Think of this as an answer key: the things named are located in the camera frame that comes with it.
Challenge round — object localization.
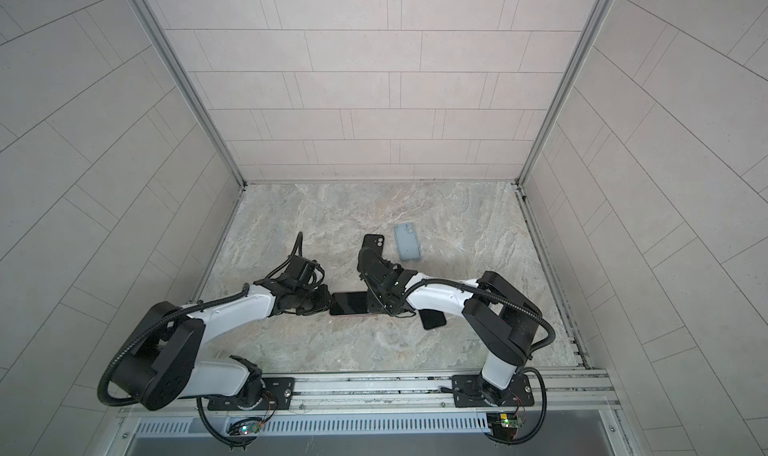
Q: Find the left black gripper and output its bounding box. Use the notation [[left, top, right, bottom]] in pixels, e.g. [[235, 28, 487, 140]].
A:
[[294, 284, 341, 315]]

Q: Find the purple phone black screen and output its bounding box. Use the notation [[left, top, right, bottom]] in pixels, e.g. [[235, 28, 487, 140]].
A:
[[329, 291, 369, 316]]

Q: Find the black phone case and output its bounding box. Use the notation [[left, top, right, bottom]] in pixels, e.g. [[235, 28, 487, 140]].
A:
[[362, 234, 385, 257]]

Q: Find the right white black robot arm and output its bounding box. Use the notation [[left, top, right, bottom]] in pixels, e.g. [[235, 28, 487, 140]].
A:
[[357, 247, 556, 406]]

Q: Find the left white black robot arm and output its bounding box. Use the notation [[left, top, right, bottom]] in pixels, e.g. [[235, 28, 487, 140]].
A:
[[96, 255, 331, 410]]

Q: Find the light blue phone case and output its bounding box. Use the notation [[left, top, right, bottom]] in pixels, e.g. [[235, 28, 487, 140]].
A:
[[394, 222, 421, 262]]

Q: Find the right black phone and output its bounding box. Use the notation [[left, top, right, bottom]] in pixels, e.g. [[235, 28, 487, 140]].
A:
[[418, 309, 447, 331]]

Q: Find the left green circuit board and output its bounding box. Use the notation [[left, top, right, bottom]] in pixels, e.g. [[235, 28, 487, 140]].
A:
[[227, 417, 264, 437]]

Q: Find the green circuit board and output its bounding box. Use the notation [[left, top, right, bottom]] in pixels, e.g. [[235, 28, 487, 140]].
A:
[[227, 417, 264, 437], [486, 412, 525, 441]]

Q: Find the right green circuit board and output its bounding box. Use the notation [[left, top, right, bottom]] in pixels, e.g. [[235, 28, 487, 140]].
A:
[[486, 412, 525, 441]]

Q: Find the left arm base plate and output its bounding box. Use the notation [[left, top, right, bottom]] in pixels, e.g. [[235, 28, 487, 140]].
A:
[[206, 377, 296, 411]]

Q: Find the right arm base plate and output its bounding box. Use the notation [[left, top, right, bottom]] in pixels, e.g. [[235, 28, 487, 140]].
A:
[[451, 374, 535, 408]]

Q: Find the left black corrugated cable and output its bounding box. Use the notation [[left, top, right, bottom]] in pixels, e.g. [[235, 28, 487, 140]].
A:
[[97, 231, 325, 408]]

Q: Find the black corrugated cable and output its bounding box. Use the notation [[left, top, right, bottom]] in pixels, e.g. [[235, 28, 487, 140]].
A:
[[97, 231, 325, 408], [359, 247, 557, 355]]

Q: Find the right black corrugated cable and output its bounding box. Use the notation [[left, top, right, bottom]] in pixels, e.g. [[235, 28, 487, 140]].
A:
[[359, 247, 557, 355]]

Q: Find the aluminium mounting rail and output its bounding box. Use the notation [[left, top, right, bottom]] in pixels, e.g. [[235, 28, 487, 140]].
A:
[[119, 368, 622, 421]]

